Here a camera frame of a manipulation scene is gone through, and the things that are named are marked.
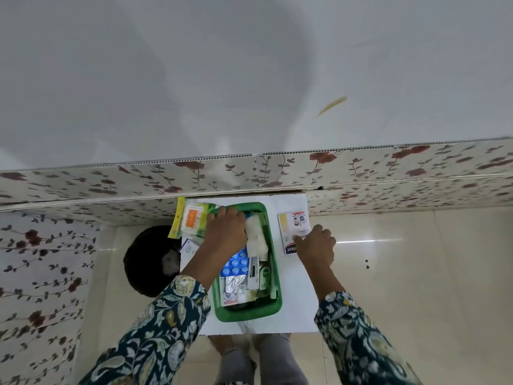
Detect person's right hand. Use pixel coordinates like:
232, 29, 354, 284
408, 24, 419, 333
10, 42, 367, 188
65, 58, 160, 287
294, 225, 337, 273

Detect person's left hand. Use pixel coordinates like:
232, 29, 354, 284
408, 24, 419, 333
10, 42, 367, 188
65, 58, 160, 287
199, 207, 248, 264

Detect white adhesive bandage box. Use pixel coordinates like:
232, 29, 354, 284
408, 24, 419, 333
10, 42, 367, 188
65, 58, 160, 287
277, 210, 312, 256

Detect green plastic tray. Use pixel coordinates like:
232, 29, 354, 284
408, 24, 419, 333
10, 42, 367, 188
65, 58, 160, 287
205, 202, 283, 323

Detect person's left forearm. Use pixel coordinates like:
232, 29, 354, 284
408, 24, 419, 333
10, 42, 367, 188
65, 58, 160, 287
78, 252, 231, 385

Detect person's right forearm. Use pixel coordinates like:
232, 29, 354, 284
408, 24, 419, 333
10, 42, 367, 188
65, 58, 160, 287
306, 264, 424, 385

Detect yellow green cotton swab packet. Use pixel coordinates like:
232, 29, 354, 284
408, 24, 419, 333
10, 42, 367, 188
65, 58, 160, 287
168, 196, 219, 240

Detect white gauze roll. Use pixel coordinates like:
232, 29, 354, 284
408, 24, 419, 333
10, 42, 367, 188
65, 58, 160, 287
244, 215, 269, 261

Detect small white purple box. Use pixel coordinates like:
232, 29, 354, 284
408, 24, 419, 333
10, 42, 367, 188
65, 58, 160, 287
179, 238, 201, 258

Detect blue blister pack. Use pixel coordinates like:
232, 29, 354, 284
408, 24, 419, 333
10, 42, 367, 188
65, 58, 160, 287
220, 248, 250, 277

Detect white ointment tube box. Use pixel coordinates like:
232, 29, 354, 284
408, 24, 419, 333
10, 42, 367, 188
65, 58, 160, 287
247, 256, 261, 291

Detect green white medicine tube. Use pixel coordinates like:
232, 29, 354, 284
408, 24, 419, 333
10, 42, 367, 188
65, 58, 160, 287
258, 264, 278, 299

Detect silver blister pack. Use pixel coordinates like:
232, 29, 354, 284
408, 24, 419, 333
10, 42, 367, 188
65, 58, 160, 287
224, 276, 249, 301

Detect person's legs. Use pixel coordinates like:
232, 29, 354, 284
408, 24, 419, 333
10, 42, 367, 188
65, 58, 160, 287
208, 333, 310, 385

